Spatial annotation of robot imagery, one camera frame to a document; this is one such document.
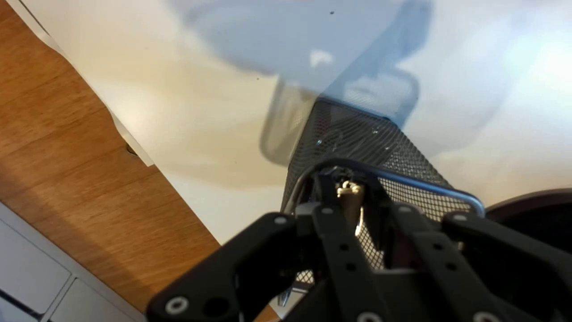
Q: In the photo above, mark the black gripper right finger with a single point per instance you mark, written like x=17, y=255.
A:
x=476, y=270

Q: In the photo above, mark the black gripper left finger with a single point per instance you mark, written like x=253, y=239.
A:
x=274, y=270

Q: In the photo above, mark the white desk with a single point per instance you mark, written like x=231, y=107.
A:
x=208, y=119

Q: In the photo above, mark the clear plastic container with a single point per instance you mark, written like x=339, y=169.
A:
x=287, y=126

